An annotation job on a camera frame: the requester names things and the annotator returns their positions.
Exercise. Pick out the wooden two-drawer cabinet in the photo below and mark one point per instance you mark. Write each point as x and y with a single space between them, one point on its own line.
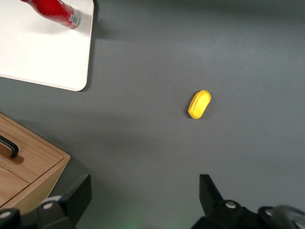
47 181

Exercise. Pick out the wooden drawer front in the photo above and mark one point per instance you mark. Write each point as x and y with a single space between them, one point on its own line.
35 155
12 186

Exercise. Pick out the yellow toy lemon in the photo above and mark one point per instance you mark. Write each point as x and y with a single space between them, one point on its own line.
199 105

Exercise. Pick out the cream rectangular tray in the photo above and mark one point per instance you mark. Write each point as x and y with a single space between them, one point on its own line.
35 47

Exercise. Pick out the red coke bottle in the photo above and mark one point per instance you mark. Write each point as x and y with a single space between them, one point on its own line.
52 9

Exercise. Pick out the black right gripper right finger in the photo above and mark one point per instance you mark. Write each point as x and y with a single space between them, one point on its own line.
228 217

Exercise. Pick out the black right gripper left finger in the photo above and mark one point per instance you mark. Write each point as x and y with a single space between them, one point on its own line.
52 214

